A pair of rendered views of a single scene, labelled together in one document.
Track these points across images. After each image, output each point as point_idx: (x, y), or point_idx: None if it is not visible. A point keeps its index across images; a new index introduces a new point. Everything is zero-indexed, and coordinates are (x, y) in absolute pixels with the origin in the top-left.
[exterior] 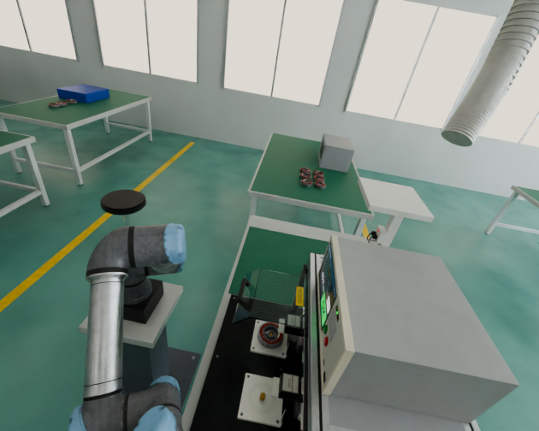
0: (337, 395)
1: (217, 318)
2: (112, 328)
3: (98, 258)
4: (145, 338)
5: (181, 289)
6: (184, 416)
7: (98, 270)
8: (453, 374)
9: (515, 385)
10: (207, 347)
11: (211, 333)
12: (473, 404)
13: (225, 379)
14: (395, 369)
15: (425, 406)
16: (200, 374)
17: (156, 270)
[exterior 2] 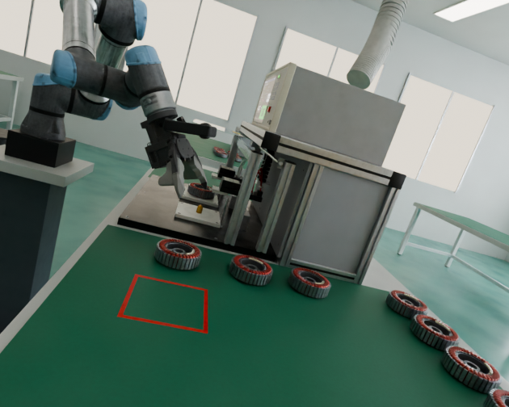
0: (281, 133)
1: (139, 183)
2: (90, 23)
3: None
4: (56, 173)
5: (93, 165)
6: (114, 210)
7: None
8: (363, 94)
9: (403, 104)
10: (131, 191)
11: (134, 186)
12: (380, 134)
13: (157, 201)
14: (326, 88)
15: (349, 143)
16: (127, 199)
17: (86, 95)
